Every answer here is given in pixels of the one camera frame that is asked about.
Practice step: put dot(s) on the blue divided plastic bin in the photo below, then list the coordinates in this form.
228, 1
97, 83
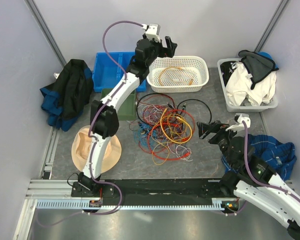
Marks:
106, 73

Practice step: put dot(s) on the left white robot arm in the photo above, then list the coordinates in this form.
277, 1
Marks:
105, 123

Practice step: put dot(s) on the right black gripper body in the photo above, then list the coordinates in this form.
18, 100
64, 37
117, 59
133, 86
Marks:
221, 137

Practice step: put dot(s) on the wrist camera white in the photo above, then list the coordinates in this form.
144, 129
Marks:
152, 32
241, 120

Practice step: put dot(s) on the grey slotted cable duct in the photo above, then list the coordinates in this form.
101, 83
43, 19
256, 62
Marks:
133, 204

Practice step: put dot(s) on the beige bucket hat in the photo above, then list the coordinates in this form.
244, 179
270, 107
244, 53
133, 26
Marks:
81, 148

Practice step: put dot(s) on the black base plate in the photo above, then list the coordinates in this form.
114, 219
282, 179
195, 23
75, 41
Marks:
198, 187

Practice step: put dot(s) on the grey laundry bin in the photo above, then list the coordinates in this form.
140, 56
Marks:
225, 70

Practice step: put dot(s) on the blue plaid shirt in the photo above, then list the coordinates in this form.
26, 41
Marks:
266, 156

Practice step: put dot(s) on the green plastic tray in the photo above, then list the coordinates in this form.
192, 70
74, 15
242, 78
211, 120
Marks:
127, 111

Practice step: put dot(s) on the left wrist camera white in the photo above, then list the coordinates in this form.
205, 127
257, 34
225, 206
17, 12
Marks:
152, 32

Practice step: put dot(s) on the black and blue jacket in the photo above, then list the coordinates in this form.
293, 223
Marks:
64, 100

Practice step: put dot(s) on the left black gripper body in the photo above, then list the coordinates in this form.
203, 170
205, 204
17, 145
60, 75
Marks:
158, 51

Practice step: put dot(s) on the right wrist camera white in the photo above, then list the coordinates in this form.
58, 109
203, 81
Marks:
241, 120

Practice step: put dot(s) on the white perforated plastic basket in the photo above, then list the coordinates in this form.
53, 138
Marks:
179, 74

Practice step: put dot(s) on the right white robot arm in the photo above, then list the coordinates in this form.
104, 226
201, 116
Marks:
276, 198

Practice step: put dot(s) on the dark grey cloth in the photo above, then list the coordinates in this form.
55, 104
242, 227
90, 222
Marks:
257, 65

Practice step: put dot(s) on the white cloth in bin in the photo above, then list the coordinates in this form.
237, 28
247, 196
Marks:
239, 87

